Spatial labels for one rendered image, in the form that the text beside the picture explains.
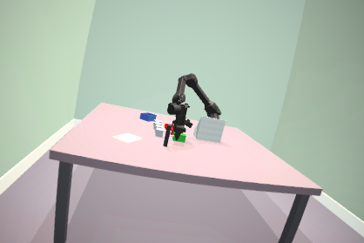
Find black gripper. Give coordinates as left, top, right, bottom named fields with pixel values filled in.
left=172, top=115, right=186, bottom=141

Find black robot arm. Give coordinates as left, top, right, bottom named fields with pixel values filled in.
left=167, top=73, right=221, bottom=128

